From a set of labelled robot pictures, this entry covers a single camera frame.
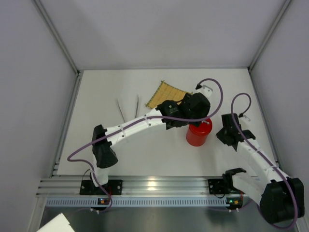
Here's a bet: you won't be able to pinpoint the red cylindrical lunch container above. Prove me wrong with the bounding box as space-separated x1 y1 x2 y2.
186 123 212 147

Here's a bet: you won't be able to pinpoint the stainless steel tongs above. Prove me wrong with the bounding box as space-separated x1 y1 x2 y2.
115 94 140 123

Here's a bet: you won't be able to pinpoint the red round container lid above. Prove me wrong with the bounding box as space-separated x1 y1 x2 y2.
189 118 212 136

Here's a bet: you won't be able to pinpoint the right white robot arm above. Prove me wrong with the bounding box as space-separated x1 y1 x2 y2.
216 114 305 224

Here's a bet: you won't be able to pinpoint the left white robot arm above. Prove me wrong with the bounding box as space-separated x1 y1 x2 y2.
91 90 212 187

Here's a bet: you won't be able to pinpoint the white box corner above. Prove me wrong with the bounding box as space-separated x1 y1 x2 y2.
37 213 74 232

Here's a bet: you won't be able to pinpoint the woven bamboo tray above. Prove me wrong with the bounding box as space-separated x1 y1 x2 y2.
145 80 193 109

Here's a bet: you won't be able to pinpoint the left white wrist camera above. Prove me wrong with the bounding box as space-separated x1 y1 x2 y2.
194 84 213 98

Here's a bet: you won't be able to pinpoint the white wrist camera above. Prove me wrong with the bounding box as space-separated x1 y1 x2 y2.
194 84 213 98
239 112 251 123

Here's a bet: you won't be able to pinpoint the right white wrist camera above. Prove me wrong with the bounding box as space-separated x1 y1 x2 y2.
239 112 251 123

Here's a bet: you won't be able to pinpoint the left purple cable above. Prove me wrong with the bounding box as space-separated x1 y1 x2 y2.
67 78 224 213

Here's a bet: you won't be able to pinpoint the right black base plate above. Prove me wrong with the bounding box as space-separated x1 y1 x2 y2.
208 178 233 195

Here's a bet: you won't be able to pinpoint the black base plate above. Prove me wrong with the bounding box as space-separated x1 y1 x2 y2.
79 179 123 195
208 178 233 195

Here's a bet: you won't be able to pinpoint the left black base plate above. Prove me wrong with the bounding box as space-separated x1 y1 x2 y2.
79 179 123 195

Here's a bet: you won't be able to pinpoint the right aluminium frame post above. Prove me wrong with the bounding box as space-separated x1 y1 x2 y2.
247 0 294 74

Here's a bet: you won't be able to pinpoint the aluminium frame post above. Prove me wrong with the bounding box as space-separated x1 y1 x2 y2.
31 0 80 75
247 0 294 74

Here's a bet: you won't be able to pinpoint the aluminium mounting rail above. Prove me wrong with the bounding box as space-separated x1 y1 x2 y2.
36 175 300 197

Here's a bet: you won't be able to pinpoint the slotted grey cable duct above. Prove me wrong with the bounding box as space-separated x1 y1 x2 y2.
45 197 229 207

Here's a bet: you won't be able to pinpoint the left aluminium frame post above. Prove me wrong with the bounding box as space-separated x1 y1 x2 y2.
31 0 80 75

